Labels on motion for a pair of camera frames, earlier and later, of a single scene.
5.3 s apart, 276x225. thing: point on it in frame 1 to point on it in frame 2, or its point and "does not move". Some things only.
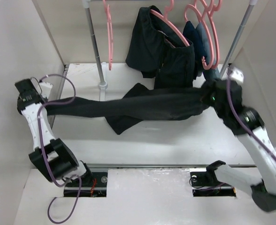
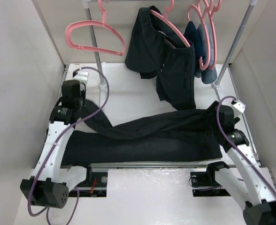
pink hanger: x=209 y=10 does not move
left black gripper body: x=45 y=99 to x=82 y=99
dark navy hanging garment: x=191 y=34 does not move
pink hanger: x=110 y=33 to x=103 y=12
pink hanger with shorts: x=164 y=18 does not move
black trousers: x=137 y=102 to x=186 y=136
